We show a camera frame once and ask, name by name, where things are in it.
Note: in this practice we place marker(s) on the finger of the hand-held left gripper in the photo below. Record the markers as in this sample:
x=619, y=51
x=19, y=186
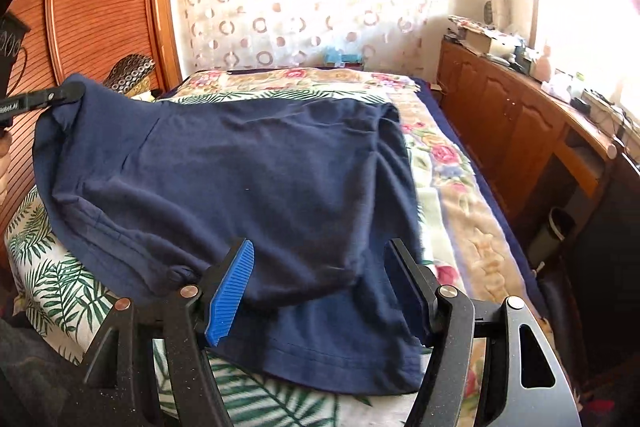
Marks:
x=74, y=94

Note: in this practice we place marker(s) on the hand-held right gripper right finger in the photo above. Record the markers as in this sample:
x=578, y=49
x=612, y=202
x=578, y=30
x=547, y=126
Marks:
x=412, y=297

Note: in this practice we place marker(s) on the wooden cabinet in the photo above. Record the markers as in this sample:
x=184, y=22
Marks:
x=510, y=117

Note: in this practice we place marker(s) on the person's left hand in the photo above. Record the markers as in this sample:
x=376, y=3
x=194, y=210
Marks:
x=3, y=167

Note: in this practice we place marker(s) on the floral blanket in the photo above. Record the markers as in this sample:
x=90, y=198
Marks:
x=465, y=217

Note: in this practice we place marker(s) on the dark circle-patterned pillow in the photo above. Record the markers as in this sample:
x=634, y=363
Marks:
x=130, y=72

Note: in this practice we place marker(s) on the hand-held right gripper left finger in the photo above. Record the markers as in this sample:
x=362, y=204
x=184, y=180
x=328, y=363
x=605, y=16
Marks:
x=230, y=292

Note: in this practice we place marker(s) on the waste bin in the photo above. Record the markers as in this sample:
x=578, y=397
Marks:
x=550, y=237

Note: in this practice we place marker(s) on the cardboard box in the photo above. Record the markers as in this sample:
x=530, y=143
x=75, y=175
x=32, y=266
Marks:
x=482, y=41

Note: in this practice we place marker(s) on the black patterned object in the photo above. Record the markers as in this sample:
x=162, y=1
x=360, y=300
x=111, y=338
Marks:
x=12, y=52

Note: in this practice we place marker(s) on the palm leaf print blanket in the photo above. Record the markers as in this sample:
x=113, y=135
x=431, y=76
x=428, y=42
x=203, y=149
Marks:
x=55, y=287

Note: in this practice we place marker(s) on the navy t-shirt with orange print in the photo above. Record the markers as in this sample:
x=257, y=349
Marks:
x=225, y=182

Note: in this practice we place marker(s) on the teal box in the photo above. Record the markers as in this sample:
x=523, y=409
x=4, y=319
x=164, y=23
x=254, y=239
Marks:
x=342, y=57

